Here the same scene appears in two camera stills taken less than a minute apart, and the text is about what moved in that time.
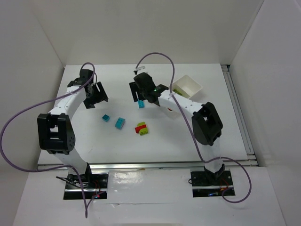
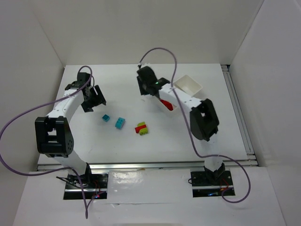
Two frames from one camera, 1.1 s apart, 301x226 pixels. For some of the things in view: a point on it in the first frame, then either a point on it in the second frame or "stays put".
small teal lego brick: [106, 118] stays put
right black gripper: [134, 90] -> [146, 85]
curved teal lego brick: [120, 123] stays put
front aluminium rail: [176, 165] stays put
